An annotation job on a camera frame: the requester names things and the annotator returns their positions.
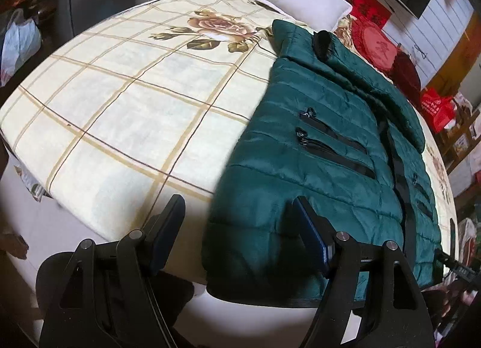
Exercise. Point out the dark red velvet cushion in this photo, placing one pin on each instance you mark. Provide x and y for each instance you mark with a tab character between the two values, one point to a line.
407	73

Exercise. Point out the red heart cushion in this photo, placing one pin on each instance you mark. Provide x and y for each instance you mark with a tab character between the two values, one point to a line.
375	45

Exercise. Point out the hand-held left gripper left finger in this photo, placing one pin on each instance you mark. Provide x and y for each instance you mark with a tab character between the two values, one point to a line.
165	231

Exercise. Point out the red shopping bag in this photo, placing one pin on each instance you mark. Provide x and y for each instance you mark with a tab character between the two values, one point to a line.
436	107

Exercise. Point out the bed with floral checked sheet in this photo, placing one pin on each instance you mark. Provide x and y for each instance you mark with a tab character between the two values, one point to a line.
112	115

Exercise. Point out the green puffer jacket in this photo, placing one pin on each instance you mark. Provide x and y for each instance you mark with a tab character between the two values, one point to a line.
300	163

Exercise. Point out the white plastic bag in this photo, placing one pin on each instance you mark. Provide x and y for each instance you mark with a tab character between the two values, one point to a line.
18	43

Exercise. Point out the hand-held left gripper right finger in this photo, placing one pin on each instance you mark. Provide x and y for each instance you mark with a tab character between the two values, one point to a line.
313	235

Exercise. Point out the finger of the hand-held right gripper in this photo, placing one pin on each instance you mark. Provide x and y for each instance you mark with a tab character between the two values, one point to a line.
447	260

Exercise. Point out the wooden rack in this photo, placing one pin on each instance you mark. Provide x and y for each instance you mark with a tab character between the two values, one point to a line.
462	133

